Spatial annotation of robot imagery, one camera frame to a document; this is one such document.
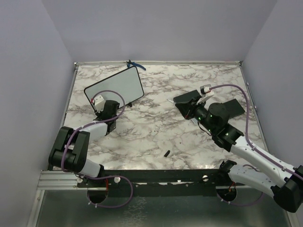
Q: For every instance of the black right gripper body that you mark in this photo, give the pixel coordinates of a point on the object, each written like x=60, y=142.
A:
x=200, y=113

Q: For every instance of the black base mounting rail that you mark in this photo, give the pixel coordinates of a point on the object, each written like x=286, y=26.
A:
x=166, y=183

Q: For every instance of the black framed whiteboard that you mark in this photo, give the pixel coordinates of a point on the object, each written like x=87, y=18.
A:
x=123, y=87

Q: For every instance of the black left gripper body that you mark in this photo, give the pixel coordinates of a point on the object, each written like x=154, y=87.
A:
x=99, y=114

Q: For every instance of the black flat pad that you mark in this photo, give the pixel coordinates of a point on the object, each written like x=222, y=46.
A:
x=234, y=108

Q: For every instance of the blue handled pliers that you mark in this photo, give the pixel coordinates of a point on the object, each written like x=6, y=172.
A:
x=132, y=63

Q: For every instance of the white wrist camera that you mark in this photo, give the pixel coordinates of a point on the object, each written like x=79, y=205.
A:
x=205, y=93
x=98, y=103

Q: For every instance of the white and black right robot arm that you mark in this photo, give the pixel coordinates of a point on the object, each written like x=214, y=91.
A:
x=282, y=181

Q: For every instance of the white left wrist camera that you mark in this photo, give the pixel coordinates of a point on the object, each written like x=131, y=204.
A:
x=98, y=103

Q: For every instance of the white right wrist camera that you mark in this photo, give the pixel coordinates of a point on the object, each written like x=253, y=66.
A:
x=205, y=93

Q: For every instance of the aluminium frame profile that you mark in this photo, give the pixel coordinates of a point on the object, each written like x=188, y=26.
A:
x=49, y=181

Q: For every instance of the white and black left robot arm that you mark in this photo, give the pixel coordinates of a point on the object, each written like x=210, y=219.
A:
x=70, y=148

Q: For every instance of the black rectangular eraser block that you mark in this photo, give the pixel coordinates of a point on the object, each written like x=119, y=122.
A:
x=192, y=94

